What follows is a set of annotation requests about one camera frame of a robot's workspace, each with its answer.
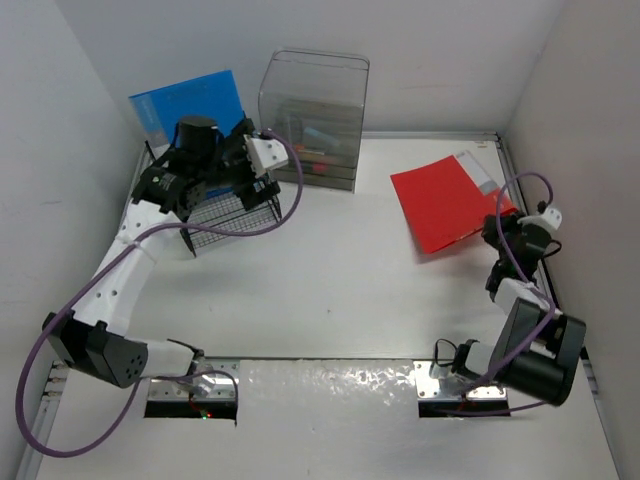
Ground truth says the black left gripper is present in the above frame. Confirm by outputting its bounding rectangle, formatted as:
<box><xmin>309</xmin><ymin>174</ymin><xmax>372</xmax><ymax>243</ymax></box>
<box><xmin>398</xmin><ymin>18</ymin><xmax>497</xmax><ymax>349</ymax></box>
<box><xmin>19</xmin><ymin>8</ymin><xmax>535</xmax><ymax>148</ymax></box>
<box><xmin>198</xmin><ymin>122</ymin><xmax>278</xmax><ymax>209</ymax></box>

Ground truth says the black wire mesh shelf rack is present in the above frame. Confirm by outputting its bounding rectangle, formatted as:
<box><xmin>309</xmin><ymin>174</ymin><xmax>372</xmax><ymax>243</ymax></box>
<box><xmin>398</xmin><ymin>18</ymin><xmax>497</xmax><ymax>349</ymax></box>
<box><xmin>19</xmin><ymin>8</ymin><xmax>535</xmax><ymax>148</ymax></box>
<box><xmin>139</xmin><ymin>141</ymin><xmax>283</xmax><ymax>256</ymax></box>

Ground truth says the pink black highlighter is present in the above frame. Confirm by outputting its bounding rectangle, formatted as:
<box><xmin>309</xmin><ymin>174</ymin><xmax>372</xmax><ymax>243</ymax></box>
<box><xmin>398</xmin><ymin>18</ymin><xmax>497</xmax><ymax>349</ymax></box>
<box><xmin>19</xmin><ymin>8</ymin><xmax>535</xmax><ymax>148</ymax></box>
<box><xmin>301</xmin><ymin>162</ymin><xmax>331</xmax><ymax>175</ymax></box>

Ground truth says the orange black highlighter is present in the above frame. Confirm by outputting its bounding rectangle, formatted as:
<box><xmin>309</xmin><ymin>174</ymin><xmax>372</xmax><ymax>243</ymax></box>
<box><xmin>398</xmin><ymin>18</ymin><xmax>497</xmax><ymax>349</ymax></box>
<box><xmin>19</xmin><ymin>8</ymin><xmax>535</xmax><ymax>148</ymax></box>
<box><xmin>294</xmin><ymin>144</ymin><xmax>327</xmax><ymax>155</ymax></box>

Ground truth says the red folder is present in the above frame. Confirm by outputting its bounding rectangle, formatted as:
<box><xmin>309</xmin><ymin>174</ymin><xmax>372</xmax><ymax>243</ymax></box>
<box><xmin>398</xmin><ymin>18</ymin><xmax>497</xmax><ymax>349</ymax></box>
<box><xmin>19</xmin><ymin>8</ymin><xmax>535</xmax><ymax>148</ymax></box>
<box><xmin>391</xmin><ymin>150</ymin><xmax>515</xmax><ymax>254</ymax></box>

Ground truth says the clear plastic drawer organizer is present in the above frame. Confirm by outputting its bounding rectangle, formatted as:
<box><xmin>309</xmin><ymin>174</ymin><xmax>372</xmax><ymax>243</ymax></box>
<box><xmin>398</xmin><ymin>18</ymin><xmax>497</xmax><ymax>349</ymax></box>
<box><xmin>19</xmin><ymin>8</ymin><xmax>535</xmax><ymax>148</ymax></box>
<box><xmin>258</xmin><ymin>48</ymin><xmax>370</xmax><ymax>192</ymax></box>

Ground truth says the blue folder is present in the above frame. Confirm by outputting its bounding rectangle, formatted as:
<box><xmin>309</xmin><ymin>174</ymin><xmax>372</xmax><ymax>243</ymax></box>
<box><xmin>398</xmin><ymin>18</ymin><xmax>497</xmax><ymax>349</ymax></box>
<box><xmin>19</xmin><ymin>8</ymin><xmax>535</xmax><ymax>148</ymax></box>
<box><xmin>129</xmin><ymin>70</ymin><xmax>246</xmax><ymax>159</ymax></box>

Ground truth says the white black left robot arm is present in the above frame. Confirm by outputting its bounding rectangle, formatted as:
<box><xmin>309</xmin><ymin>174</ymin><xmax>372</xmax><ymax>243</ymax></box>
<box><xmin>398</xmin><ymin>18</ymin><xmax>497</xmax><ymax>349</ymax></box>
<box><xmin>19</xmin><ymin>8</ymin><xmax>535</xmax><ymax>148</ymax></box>
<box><xmin>43</xmin><ymin>115</ymin><xmax>289</xmax><ymax>388</ymax></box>

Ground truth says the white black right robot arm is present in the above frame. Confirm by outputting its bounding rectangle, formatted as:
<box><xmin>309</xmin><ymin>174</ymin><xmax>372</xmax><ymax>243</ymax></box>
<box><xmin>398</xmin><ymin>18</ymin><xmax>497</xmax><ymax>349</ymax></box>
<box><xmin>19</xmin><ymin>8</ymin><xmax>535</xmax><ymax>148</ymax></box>
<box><xmin>429</xmin><ymin>207</ymin><xmax>586</xmax><ymax>406</ymax></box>

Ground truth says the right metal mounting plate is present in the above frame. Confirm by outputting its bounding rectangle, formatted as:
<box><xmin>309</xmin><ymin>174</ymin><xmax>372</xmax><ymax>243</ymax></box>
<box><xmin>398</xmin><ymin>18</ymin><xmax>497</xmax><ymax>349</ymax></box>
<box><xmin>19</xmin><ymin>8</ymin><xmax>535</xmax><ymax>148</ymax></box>
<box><xmin>413</xmin><ymin>360</ymin><xmax>508</xmax><ymax>402</ymax></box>

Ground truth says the metal mounting plate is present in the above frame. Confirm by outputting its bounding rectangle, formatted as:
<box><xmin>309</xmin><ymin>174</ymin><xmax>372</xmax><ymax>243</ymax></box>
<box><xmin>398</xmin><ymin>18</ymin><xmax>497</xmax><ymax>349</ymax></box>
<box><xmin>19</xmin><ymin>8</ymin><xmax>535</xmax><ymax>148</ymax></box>
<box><xmin>147</xmin><ymin>357</ymin><xmax>240</xmax><ymax>402</ymax></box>
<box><xmin>413</xmin><ymin>360</ymin><xmax>508</xmax><ymax>402</ymax></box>

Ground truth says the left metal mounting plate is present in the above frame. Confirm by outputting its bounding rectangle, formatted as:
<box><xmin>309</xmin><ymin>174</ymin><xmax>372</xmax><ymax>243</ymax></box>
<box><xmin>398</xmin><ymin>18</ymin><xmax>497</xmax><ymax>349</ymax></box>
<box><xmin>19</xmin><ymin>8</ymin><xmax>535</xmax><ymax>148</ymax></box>
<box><xmin>147</xmin><ymin>357</ymin><xmax>240</xmax><ymax>402</ymax></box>

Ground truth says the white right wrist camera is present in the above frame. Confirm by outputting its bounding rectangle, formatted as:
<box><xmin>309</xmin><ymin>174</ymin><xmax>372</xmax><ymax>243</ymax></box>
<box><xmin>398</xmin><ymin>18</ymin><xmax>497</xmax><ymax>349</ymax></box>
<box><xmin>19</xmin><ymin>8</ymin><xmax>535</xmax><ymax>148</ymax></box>
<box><xmin>518</xmin><ymin>206</ymin><xmax>562</xmax><ymax>234</ymax></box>

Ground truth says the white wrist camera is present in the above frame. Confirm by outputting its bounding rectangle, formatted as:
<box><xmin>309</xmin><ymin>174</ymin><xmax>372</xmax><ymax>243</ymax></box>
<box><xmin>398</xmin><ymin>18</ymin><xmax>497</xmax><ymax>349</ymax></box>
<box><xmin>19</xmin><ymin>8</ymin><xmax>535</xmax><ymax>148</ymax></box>
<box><xmin>244</xmin><ymin>135</ymin><xmax>289</xmax><ymax>177</ymax></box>
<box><xmin>518</xmin><ymin>206</ymin><xmax>562</xmax><ymax>234</ymax></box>

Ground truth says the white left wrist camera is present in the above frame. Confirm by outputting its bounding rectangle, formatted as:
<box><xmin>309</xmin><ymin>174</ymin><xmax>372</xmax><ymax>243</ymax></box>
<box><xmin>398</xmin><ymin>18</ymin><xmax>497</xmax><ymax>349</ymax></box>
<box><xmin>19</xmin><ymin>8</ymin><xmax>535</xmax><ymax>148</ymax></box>
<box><xmin>244</xmin><ymin>135</ymin><xmax>289</xmax><ymax>177</ymax></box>

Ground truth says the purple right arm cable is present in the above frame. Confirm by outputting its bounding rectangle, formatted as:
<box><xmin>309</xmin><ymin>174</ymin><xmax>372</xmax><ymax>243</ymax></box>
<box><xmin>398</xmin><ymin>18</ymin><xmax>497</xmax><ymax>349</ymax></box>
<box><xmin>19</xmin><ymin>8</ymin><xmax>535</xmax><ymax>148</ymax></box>
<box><xmin>429</xmin><ymin>172</ymin><xmax>564</xmax><ymax>419</ymax></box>

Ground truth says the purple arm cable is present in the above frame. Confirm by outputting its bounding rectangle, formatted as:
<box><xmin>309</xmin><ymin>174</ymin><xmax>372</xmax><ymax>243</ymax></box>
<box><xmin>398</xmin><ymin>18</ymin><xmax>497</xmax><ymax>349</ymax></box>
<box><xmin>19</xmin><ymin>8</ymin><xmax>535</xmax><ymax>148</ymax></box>
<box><xmin>429</xmin><ymin>172</ymin><xmax>564</xmax><ymax>419</ymax></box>
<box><xmin>14</xmin><ymin>130</ymin><xmax>304</xmax><ymax>459</ymax></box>

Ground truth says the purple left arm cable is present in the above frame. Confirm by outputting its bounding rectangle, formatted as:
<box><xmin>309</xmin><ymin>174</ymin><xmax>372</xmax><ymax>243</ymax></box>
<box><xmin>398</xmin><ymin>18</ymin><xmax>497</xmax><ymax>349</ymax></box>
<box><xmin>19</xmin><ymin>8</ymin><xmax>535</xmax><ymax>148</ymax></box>
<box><xmin>14</xmin><ymin>130</ymin><xmax>304</xmax><ymax>459</ymax></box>

